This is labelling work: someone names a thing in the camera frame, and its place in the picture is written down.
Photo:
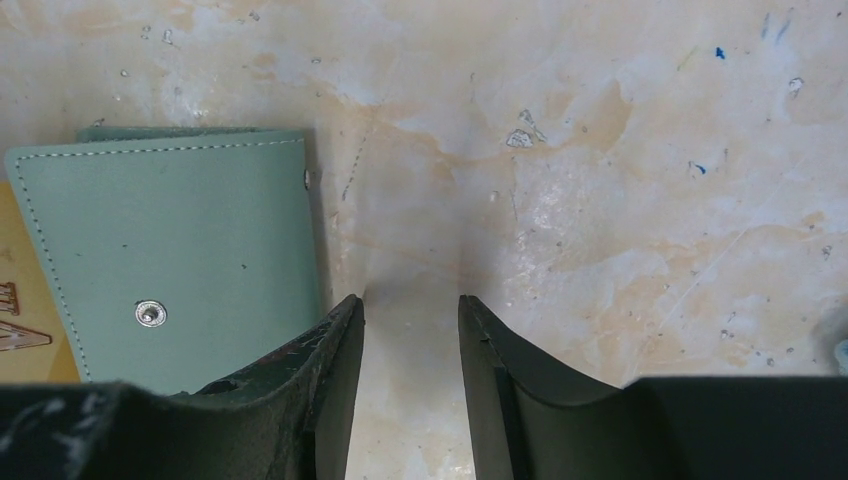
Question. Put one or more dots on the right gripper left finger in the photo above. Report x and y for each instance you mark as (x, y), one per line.
(288, 415)

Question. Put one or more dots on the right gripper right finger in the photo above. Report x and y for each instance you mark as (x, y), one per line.
(532, 416)

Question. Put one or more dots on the yellow credit card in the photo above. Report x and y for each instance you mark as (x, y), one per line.
(34, 344)

